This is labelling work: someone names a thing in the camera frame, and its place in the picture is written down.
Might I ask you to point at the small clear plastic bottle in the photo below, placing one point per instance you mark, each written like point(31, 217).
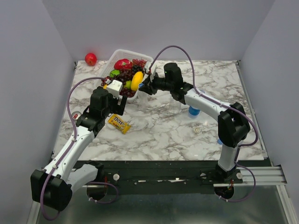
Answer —
point(142, 100)

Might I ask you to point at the red apple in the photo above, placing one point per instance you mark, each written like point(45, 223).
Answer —
point(90, 59)

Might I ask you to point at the yellow mango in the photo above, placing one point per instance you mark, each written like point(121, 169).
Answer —
point(136, 80)

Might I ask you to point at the yellow candy bag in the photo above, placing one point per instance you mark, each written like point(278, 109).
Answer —
point(119, 124)

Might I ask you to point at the light red grape bunch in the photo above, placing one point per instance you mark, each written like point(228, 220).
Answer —
point(139, 62)

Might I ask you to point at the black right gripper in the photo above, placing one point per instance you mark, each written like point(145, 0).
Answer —
point(147, 89)

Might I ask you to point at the red dragon fruit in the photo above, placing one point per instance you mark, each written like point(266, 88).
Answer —
point(123, 64)

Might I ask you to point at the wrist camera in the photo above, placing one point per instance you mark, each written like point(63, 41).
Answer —
point(115, 88)
point(150, 69)

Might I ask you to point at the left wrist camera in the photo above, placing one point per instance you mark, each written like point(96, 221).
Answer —
point(115, 88)

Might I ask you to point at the dark red grape bunch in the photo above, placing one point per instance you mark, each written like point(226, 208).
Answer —
point(124, 76)

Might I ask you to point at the blue label water bottle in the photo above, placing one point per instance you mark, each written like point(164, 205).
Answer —
point(193, 112)

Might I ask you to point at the tall clear plastic bottle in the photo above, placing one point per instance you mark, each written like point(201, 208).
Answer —
point(174, 106)

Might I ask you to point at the black grape bunch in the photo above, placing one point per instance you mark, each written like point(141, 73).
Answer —
point(137, 68)

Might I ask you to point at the aluminium rail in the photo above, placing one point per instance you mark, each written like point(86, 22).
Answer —
point(265, 176)

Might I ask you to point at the green striped fruit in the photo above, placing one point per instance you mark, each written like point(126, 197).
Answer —
point(114, 73)

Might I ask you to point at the red top drink can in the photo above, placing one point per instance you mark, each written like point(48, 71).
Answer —
point(75, 115)

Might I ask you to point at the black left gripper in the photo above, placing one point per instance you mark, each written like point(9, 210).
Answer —
point(118, 109)

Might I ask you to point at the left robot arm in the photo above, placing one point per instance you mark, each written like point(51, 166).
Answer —
point(54, 185)

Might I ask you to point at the green lime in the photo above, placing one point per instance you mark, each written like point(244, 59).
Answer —
point(128, 84)

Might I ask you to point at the clear transparent bottle cap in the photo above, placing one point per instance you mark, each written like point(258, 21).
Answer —
point(197, 130)

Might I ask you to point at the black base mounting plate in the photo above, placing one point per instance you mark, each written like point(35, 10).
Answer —
point(164, 177)

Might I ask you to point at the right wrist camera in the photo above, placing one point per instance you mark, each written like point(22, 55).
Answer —
point(150, 69)

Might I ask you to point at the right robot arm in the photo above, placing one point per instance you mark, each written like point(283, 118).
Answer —
point(233, 127)

